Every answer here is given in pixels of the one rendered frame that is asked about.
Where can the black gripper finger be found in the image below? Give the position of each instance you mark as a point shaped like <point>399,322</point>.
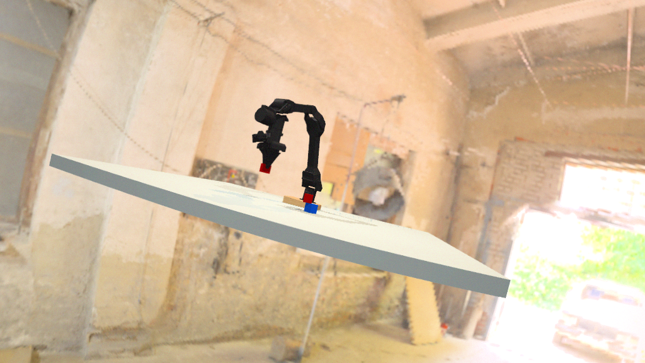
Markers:
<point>264,154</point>
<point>271,157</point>

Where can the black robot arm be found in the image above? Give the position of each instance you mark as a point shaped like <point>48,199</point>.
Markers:
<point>267,115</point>

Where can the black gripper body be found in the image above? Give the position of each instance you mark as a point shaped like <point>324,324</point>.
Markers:
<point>274,143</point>

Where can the blue cube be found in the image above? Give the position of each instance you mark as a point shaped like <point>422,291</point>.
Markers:
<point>310,208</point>

